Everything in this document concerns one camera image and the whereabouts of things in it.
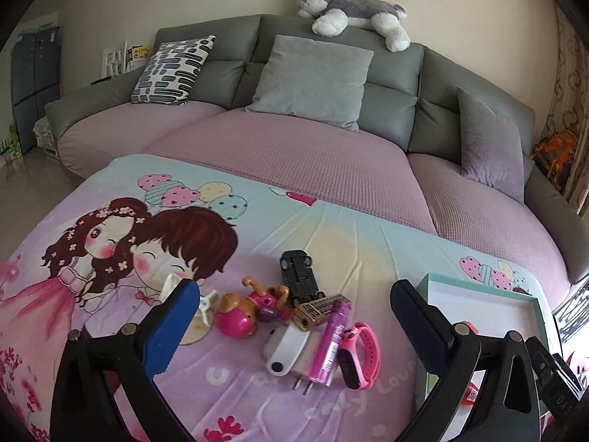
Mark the white power adapter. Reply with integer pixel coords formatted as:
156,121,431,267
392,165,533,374
264,320,323,397

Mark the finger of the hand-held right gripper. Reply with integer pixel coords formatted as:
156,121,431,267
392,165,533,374
526,336,581,390

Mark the pink brown toy pup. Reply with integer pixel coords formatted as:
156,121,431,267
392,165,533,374
216,275,292,338

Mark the red white glue bottle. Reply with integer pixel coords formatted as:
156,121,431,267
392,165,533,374
464,375,483,407

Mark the black toy car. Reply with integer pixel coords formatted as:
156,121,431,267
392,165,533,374
278,249,327,307

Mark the grey sofa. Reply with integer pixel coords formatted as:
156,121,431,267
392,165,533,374
45,14,589,286

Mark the orange figure decoration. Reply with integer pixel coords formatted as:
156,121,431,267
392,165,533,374
531,131,578,192

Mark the black white patterned pillow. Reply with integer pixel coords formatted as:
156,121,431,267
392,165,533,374
131,34,217,105

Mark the pink watch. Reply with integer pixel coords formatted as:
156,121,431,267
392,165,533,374
338,322,381,390

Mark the purple grey pillow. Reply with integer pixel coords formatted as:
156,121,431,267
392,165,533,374
456,87,526,204

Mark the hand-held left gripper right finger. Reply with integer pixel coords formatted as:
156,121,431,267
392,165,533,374
390,278,541,442

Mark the lilac sofa seat cover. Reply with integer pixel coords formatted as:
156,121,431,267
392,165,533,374
57,100,564,277

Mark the blue grey cabinet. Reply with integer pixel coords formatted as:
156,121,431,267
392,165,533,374
10,25,61,155

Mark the black metal rack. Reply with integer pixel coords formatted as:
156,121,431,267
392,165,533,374
554,285,589,346

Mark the purple lighter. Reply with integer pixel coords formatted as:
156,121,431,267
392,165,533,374
309,299,353,386

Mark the printed cartoon blanket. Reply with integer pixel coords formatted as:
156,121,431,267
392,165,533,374
0,154,571,442

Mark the gold patterned lighter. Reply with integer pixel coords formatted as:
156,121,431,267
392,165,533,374
293,292,353,332

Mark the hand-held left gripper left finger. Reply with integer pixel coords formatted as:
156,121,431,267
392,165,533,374
50,277,201,442

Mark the grey white plush dog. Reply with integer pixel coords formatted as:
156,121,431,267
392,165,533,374
293,0,411,52

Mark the green and white box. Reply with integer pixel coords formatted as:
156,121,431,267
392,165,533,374
0,122,21,166

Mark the teal cardboard box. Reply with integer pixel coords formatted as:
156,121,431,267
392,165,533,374
412,273,560,429

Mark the white rack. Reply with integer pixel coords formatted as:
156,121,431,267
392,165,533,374
102,41,130,77

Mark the beige patterned curtain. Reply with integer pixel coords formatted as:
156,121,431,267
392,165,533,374
540,9,589,222

